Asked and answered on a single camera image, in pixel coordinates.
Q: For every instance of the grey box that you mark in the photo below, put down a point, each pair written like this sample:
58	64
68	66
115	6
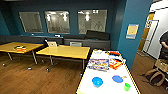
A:
75	44

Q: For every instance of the dark grey sofa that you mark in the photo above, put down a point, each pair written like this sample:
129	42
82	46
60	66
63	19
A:
95	44

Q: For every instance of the white plastic bag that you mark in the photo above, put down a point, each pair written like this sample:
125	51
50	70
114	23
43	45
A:
99	52

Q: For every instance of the black sofa cushion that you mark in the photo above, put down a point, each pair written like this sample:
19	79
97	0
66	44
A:
97	35

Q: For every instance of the long wooden table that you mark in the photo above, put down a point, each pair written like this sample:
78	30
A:
8	46
63	52

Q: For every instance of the colourful snack packets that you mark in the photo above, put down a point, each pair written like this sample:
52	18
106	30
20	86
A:
98	64

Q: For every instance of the wide interior glass window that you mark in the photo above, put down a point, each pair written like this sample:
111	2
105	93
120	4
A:
92	21

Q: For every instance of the small white ledge box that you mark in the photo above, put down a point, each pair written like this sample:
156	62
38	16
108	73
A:
32	34
57	35

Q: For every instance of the red and black pack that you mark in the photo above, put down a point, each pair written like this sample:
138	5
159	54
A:
114	53

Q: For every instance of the small blue white pack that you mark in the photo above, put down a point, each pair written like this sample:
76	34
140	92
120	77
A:
114	58

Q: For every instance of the small beige box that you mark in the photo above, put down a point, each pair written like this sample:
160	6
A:
52	43

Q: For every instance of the flat blue bowl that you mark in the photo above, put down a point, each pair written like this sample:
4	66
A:
117	79

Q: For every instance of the white work table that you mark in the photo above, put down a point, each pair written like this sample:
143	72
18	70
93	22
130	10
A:
106	87

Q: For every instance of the yellow pillar sign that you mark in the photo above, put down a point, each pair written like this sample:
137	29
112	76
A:
132	31

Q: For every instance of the small orange box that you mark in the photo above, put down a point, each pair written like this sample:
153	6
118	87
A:
20	48

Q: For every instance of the brown wooden door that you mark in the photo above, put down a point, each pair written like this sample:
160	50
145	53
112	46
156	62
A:
146	31

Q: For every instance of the cardboard box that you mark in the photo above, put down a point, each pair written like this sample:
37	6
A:
162	64

